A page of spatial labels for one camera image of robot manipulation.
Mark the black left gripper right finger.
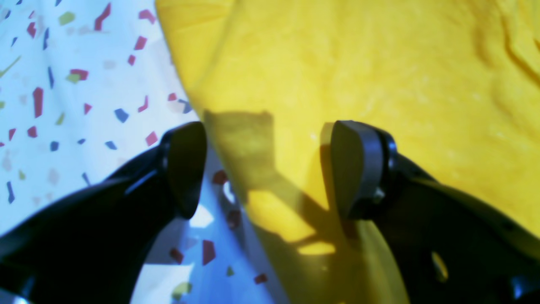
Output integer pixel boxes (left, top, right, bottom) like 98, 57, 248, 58
330, 120, 540, 304

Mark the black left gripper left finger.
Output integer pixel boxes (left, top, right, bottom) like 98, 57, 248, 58
0, 122, 208, 304

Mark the yellow T-shirt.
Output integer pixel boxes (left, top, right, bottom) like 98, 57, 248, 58
156, 0, 539, 304

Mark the speckled white tablecloth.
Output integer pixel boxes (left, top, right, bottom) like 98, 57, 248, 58
0, 0, 290, 304

